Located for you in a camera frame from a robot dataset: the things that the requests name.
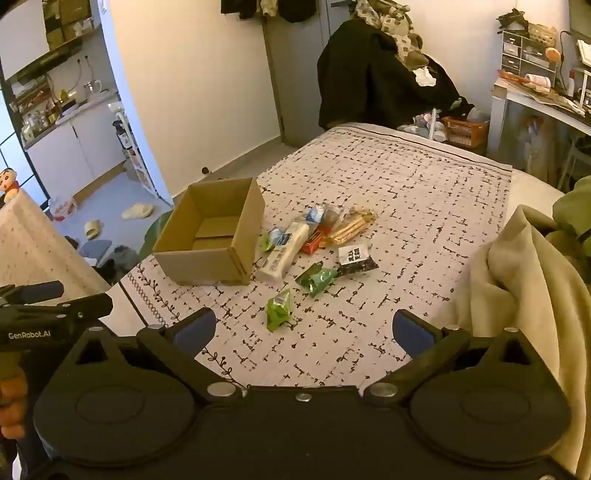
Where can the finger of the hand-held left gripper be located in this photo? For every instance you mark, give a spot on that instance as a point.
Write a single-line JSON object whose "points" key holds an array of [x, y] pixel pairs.
{"points": [[41, 290], [87, 305]]}

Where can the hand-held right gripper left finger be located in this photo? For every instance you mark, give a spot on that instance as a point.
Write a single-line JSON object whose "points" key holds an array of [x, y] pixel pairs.
{"points": [[196, 330]]}

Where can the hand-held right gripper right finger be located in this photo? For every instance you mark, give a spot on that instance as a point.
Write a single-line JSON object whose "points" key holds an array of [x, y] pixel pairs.
{"points": [[411, 333]]}

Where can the black and white snack packet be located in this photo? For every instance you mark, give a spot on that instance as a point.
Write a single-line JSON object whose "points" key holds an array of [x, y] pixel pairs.
{"points": [[356, 259]]}

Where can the brown cardboard box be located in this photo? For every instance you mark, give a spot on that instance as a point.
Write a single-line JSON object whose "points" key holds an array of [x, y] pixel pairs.
{"points": [[217, 230]]}

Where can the long white snack packet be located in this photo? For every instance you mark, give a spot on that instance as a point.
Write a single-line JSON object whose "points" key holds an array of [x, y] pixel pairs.
{"points": [[282, 254]]}

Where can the small green snack packet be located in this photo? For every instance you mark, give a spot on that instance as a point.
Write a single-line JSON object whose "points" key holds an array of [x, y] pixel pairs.
{"points": [[268, 240]]}

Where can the clear cracker packet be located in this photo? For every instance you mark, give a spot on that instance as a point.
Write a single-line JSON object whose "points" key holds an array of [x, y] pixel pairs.
{"points": [[348, 226]]}

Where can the red snack packet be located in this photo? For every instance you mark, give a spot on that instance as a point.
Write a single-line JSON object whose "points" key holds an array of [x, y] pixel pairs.
{"points": [[314, 242]]}

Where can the clear crinkled snack packet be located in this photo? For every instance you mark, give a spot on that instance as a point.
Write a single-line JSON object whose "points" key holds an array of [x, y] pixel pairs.
{"points": [[333, 213]]}

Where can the blue and white snack packet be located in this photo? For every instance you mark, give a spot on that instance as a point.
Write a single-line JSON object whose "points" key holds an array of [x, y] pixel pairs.
{"points": [[314, 215]]}

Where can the person's left hand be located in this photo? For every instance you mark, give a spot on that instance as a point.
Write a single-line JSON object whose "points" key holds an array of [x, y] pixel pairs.
{"points": [[11, 401]]}

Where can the beige patterned cloth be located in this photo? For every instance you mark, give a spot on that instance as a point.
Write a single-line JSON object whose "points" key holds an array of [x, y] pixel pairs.
{"points": [[41, 249]]}

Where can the dark shoes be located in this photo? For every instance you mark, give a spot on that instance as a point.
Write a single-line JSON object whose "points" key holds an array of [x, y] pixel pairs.
{"points": [[116, 261]]}

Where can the cream slipper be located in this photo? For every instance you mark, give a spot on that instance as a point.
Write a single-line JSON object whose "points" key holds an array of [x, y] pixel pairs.
{"points": [[137, 211], [92, 229]]}

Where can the red and white plastic bag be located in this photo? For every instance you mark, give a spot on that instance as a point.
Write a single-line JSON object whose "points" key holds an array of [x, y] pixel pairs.
{"points": [[62, 207]]}

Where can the green round object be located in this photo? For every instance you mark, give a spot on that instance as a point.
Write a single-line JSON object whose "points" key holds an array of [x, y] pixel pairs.
{"points": [[154, 233]]}

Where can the cartoon figure toy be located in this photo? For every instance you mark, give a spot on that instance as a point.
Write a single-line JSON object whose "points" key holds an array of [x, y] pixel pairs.
{"points": [[10, 181]]}

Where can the beige blanket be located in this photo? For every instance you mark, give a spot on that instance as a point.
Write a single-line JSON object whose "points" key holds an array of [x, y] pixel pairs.
{"points": [[521, 286]]}

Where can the patterned bed cover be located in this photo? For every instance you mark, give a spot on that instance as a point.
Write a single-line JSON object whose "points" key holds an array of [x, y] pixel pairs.
{"points": [[392, 198]]}

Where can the white kitchen cabinet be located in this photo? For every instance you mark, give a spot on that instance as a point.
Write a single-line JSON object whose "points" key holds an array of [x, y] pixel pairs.
{"points": [[69, 143]]}

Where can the white storage rack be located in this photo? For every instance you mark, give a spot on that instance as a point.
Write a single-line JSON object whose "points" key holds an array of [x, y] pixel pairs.
{"points": [[133, 143]]}

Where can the pile of pale shoes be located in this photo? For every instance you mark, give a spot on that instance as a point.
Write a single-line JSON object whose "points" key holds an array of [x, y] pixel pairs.
{"points": [[422, 125]]}

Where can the green cloth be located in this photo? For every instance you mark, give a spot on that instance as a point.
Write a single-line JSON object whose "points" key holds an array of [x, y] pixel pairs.
{"points": [[577, 207]]}

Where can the orange plastic basket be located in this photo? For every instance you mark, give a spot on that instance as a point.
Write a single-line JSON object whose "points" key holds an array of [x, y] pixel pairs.
{"points": [[465, 131]]}

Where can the white cloth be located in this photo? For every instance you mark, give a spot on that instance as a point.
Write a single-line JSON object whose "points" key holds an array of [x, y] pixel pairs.
{"points": [[425, 76]]}

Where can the white desk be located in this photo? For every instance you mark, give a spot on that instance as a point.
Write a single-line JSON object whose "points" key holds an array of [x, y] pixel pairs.
{"points": [[512, 97]]}

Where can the black clothes pile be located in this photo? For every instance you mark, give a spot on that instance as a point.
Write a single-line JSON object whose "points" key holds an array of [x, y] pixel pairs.
{"points": [[369, 78]]}

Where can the grey door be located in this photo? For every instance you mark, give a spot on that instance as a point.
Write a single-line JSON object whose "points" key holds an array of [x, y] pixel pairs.
{"points": [[295, 69]]}

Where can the grey desk drawer organizer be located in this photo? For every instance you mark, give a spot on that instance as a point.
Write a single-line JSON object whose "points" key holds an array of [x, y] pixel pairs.
{"points": [[524, 50]]}

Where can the checked beige garment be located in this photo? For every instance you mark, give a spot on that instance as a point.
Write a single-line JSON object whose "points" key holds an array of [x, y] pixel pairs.
{"points": [[392, 21]]}

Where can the desk lamp with orange head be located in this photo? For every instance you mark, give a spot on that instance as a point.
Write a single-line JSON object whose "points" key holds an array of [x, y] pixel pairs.
{"points": [[553, 53]]}

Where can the wicker basket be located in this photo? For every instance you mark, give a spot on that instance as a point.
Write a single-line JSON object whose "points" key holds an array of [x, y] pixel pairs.
{"points": [[543, 33]]}

